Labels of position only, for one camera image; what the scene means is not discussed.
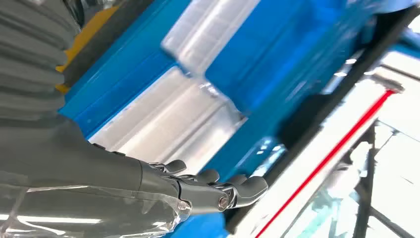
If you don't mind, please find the white plastic tray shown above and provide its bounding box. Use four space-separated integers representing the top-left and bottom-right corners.
88 65 247 176
160 0 261 77

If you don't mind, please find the blue metal shelf rack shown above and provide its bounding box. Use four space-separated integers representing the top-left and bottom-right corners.
59 0 420 238

